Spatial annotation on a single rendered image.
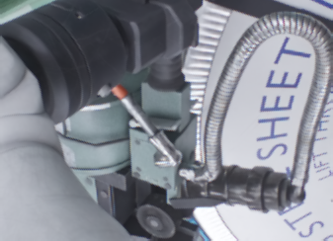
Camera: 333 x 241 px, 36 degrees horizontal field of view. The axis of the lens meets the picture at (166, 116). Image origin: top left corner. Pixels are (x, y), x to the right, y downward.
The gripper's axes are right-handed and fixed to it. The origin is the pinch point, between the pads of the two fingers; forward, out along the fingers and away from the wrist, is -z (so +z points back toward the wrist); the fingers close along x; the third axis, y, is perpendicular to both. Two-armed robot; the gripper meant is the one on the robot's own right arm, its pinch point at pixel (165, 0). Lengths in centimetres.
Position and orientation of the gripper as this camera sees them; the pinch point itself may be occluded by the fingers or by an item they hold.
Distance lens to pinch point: 52.7
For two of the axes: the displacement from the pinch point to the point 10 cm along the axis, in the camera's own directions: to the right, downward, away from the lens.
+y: 0.0, 8.0, 6.0
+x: -7.9, -3.6, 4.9
